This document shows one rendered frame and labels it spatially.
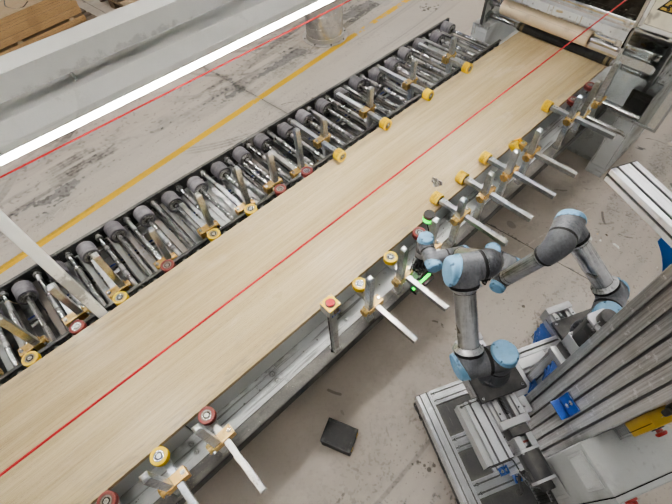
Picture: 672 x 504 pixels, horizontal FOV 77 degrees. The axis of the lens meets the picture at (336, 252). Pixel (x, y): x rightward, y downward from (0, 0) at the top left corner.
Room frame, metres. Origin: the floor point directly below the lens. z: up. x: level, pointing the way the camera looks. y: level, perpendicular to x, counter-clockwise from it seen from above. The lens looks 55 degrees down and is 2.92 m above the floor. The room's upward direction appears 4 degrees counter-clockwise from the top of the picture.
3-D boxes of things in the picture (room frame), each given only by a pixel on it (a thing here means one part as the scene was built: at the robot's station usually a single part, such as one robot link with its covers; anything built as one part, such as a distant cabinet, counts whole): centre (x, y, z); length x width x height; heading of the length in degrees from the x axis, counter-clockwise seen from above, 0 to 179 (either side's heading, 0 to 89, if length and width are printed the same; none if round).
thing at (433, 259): (1.10, -0.46, 1.23); 0.11 x 0.11 x 0.08; 8
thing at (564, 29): (3.33, -2.00, 1.05); 1.43 x 0.12 x 0.12; 40
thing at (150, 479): (0.27, 0.80, 0.87); 0.03 x 0.03 x 0.48; 40
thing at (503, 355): (0.61, -0.64, 1.21); 0.13 x 0.12 x 0.14; 98
